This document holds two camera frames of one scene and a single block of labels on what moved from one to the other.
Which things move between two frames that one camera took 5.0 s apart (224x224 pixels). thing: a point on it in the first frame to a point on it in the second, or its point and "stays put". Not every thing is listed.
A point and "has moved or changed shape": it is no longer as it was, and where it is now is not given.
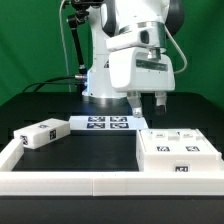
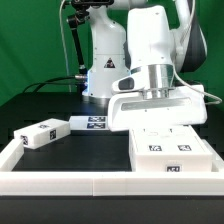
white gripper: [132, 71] to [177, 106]
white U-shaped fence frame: [103, 183] stays put
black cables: [80, 83] stays put
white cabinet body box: [176, 150] has moved or changed shape
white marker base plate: [107, 123] stays put
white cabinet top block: [41, 133] stays put
